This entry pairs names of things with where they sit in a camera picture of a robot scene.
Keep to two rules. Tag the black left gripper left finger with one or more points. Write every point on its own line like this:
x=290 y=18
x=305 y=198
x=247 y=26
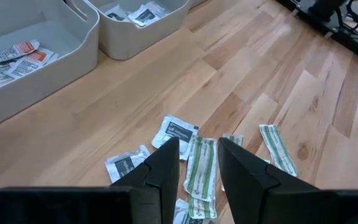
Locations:
x=163 y=180

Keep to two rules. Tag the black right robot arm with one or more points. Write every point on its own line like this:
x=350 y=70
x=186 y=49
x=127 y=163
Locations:
x=325 y=6

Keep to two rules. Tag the white packet with red print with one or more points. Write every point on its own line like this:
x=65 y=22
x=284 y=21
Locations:
x=30 y=63
x=14 y=51
x=0 y=74

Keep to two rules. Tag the white plastic bin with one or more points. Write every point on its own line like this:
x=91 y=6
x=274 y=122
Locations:
x=57 y=74
x=129 y=40

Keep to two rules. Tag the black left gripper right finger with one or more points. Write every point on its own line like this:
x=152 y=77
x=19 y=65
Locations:
x=250 y=193

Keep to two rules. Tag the green striped bandage packet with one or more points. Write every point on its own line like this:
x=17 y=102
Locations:
x=202 y=210
x=278 y=149
x=233 y=139
x=200 y=168

